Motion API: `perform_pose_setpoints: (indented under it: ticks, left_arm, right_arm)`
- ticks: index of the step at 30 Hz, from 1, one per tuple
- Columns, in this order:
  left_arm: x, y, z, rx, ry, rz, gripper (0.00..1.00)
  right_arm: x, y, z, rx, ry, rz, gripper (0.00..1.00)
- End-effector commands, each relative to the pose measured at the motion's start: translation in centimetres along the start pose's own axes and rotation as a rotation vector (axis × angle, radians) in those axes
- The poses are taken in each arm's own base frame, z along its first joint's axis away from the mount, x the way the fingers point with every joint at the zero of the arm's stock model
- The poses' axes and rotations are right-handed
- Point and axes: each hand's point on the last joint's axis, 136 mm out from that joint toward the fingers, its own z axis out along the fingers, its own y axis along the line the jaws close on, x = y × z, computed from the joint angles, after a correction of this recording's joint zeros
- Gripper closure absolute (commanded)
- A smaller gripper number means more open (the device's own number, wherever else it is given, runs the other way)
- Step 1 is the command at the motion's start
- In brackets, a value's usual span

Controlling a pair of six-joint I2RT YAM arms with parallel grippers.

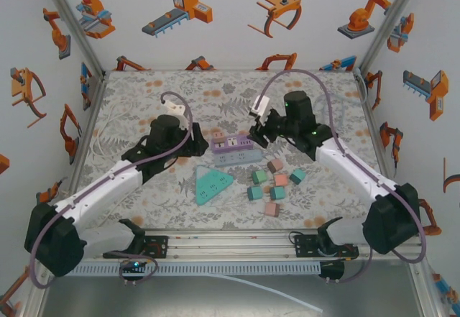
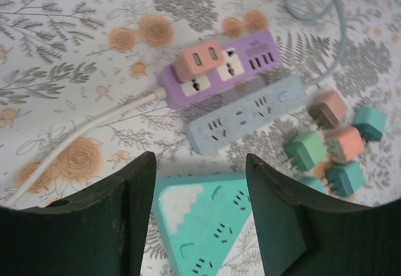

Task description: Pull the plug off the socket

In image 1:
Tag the black connector box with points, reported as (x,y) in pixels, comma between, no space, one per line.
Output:
(332,270)

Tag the green plug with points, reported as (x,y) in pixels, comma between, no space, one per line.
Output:
(258,177)

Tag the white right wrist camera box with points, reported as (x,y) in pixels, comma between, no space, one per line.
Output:
(260,105)

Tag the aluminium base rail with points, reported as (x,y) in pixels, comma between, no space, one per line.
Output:
(230,248)

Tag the aluminium lower rail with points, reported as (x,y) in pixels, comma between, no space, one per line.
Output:
(30,304)
(426,292)

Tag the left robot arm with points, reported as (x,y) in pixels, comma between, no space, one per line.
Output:
(54,238)

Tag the salmon plug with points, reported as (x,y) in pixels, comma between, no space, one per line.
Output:
(280,179)

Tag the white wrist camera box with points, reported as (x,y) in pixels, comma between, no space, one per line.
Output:
(260,105)
(175,108)

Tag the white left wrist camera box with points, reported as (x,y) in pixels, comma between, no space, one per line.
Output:
(175,108)

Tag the purple power strip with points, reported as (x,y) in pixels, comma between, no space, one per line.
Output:
(233,144)

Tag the metal sheet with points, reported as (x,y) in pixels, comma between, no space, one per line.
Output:
(179,299)

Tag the aluminium corner post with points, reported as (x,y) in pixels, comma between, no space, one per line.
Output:
(391,18)
(72,18)

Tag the floral table mat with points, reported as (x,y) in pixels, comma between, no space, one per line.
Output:
(230,220)

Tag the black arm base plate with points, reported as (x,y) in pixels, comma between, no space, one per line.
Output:
(303,247)
(160,247)

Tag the light pink plug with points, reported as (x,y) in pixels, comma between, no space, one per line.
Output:
(272,209)

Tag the aluminium side rail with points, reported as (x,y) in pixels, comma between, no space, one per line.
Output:
(92,115)
(369,108)

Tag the blue-grey power strip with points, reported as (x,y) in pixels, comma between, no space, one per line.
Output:
(237,157)

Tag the teal triangular power strip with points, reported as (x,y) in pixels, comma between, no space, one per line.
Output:
(212,184)

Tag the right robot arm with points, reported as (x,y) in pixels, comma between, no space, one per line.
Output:
(388,223)

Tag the circuit board with green light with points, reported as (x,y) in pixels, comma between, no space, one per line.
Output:
(133,266)

